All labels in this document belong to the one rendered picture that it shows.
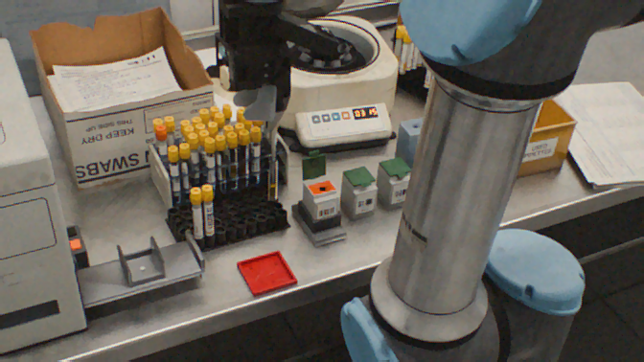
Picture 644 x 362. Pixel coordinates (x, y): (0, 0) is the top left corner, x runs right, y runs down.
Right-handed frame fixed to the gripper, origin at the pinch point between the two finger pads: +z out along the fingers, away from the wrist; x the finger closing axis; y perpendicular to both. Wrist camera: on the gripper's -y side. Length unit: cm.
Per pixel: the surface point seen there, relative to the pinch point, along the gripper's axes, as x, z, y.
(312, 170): 3.2, 8.6, -5.3
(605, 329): -5, 105, -109
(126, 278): 9.6, 13.0, 25.7
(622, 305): -11, 105, -121
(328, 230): 8.9, 16.1, -5.6
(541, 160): 8.9, 14.6, -46.6
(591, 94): -6, 16, -71
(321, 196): 7.3, 10.4, -4.9
